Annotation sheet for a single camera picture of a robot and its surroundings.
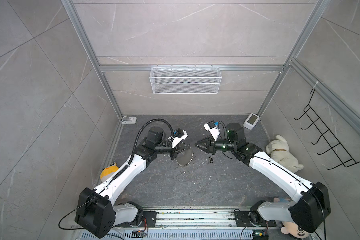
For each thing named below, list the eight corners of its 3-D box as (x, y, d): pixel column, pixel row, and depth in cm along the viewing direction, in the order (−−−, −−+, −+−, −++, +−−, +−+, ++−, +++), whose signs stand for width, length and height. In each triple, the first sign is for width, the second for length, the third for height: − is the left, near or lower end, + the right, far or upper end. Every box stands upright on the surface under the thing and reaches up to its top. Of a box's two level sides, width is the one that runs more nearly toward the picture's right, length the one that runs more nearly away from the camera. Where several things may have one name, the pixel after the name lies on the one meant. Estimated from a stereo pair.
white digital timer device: (241, 125, 116) (243, 121, 112) (249, 116, 123) (251, 112, 119) (251, 130, 113) (253, 126, 109) (258, 120, 119) (261, 116, 116)
